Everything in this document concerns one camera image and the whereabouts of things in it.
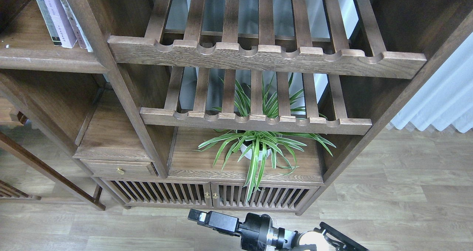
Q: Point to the white lavender cover book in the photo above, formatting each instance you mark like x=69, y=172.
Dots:
x=61, y=22

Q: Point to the white standing books on shelf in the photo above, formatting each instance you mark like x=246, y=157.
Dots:
x=77, y=29

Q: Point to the dark wooden bookshelf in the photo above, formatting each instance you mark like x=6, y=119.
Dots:
x=158, y=84

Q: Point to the white curtain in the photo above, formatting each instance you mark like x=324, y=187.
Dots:
x=446, y=99

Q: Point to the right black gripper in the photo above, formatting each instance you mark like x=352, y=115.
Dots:
x=256, y=232

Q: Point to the black yellow-green cover book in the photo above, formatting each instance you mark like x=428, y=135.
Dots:
x=49, y=23

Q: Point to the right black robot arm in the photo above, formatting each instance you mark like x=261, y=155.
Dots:
x=318, y=239

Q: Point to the green spider plant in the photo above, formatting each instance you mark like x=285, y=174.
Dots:
x=262, y=146

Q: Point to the brass drawer knob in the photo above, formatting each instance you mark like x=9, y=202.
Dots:
x=120, y=171

